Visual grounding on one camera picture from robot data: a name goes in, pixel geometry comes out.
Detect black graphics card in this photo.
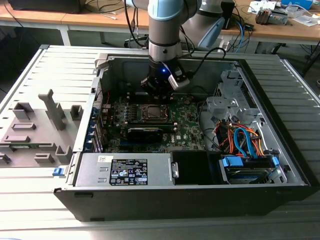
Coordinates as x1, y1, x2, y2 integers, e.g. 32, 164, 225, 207
120, 126, 165, 145

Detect green motherboard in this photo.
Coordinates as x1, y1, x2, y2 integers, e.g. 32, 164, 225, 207
99, 93, 209, 154

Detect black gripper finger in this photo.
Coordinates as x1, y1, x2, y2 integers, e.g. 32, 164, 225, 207
140, 76, 163, 100

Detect metal socket cover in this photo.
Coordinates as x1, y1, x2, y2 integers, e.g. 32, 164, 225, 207
141, 103, 172, 123

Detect wooden desk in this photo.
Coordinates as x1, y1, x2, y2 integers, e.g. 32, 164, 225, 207
0, 0, 151, 29
219, 0, 320, 42

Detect hard disk in blue carrier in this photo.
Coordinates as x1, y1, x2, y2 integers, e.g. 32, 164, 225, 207
219, 153, 281, 185

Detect CPU cooler heat sink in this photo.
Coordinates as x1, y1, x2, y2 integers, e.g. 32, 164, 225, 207
255, 6, 289, 26

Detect grey parts rack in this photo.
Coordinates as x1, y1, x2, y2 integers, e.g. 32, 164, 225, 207
0, 88, 85, 168

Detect black desktop device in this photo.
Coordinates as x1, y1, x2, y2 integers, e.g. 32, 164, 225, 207
221, 0, 236, 30

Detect office chair base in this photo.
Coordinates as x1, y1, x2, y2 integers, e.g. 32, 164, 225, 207
123, 33, 151, 50

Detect silver CPU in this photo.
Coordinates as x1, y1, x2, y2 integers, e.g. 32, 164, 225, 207
146, 106, 163, 119

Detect black plastic shroud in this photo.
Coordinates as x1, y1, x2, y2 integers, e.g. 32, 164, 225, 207
171, 150, 210, 186

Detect CPU socket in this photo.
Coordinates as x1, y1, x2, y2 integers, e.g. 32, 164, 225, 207
138, 102, 174, 124

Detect red orange wire bundle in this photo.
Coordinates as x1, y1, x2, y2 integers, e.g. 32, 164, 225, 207
215, 119, 237, 154

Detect black PC case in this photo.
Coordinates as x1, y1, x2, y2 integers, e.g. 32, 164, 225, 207
53, 51, 318, 223

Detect silver power supply unit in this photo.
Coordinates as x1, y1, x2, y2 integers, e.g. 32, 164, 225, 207
73, 152, 180, 187

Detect silver metal drive cage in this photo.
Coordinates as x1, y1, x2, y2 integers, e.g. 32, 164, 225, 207
203, 69, 262, 123

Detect thick black camera cable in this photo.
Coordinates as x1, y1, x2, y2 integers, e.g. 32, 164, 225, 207
186, 47, 227, 77

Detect green RAM stick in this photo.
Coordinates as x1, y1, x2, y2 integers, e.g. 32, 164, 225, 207
9, 143, 35, 149

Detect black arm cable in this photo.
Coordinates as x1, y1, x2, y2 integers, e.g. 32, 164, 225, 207
124, 0, 148, 50

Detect blue cardboard box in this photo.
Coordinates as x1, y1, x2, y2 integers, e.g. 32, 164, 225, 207
281, 0, 314, 10

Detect blue wire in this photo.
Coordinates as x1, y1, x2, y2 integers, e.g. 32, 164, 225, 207
233, 127, 258, 158

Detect black box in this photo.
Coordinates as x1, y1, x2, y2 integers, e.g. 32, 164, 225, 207
7, 0, 85, 15

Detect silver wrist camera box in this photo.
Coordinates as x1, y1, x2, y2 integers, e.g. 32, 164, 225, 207
167, 66, 192, 91

